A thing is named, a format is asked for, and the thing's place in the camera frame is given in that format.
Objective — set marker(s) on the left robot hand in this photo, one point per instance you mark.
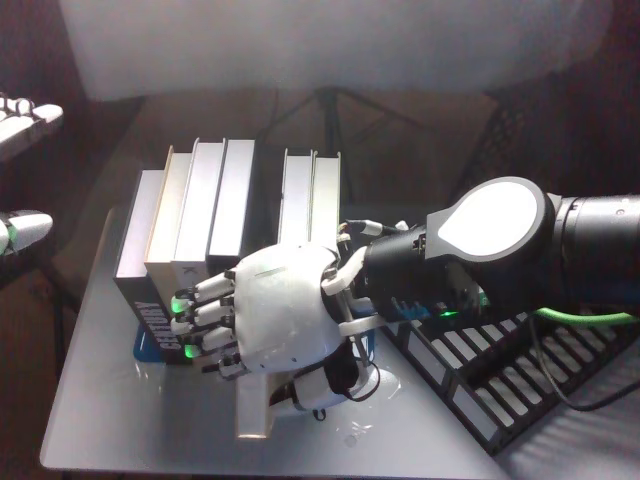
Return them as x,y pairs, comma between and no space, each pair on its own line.
25,125

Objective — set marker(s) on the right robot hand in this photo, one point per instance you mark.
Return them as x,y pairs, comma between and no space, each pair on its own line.
285,310

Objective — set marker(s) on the cream book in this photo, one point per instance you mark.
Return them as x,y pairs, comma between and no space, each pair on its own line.
255,410

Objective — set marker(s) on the black book with white label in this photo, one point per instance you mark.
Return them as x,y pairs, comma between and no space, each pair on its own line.
295,200

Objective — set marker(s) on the light green book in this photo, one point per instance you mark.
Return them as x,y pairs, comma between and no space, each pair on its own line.
325,200

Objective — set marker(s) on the black Let It Be book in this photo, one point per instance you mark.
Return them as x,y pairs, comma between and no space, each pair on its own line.
232,200

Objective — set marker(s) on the white book with K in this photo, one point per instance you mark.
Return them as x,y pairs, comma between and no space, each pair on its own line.
200,200

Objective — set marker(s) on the blue bookend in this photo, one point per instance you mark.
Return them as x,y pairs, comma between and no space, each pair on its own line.
145,350

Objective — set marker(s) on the black Century book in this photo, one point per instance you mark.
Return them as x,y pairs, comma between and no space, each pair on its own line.
137,225

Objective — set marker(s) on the beige book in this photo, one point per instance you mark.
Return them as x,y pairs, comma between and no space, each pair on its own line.
167,210

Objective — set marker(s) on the black tripod stand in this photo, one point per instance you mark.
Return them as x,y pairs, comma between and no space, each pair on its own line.
332,130

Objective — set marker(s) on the black file rack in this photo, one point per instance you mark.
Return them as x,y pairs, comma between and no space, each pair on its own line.
500,390

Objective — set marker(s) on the white backdrop cloth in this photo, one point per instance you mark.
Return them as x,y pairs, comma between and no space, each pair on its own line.
325,45

